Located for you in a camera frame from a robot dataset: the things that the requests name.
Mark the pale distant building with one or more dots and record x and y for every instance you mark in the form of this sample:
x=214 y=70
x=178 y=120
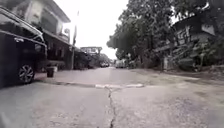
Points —
x=90 y=51

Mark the black car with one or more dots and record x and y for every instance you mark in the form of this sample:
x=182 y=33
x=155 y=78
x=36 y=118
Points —
x=20 y=53

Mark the distant vehicle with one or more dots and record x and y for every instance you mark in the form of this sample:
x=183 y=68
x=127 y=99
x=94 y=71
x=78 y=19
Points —
x=104 y=64

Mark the two-storey house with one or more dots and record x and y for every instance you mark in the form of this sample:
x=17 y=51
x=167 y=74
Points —
x=50 y=26

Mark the row of trees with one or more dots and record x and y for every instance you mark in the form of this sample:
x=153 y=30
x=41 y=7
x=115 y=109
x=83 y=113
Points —
x=146 y=30

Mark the dark utility pole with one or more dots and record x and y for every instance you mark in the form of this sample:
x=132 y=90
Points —
x=74 y=43

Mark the house behind trees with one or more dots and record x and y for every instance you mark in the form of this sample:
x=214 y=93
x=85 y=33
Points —
x=191 y=38

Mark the grey concrete road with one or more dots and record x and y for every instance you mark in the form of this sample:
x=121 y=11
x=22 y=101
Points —
x=66 y=103

